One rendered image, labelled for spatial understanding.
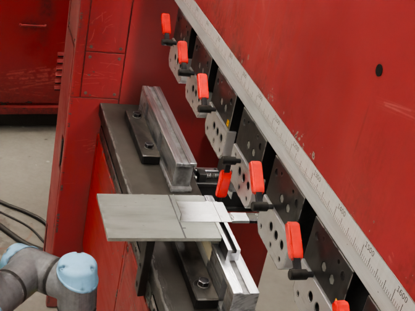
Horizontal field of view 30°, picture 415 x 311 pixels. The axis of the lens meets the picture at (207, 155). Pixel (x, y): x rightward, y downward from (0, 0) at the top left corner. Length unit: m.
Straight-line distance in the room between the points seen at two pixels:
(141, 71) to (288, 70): 1.22
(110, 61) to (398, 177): 1.61
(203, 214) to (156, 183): 0.37
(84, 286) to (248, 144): 0.43
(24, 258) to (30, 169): 2.40
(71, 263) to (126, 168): 0.80
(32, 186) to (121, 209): 1.97
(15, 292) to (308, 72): 0.65
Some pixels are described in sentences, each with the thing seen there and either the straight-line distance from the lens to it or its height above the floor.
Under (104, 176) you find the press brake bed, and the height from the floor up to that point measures 0.72.
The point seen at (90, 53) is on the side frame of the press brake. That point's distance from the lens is 2.52.
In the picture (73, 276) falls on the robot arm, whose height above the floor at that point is 1.09.
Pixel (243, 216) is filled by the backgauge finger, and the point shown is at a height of 1.01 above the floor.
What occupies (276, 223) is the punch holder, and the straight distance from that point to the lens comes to 1.42.
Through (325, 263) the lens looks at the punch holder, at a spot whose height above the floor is 1.29.
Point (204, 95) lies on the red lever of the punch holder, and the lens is 1.76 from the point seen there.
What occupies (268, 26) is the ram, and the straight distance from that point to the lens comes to 1.51.
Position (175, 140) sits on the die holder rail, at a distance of 2.22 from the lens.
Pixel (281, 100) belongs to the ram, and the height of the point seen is 1.43.
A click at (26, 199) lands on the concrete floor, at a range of 3.66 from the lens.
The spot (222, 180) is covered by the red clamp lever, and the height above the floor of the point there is 1.20.
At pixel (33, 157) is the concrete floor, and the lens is 4.00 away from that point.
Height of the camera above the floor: 1.98
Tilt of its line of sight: 28 degrees down
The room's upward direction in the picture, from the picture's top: 12 degrees clockwise
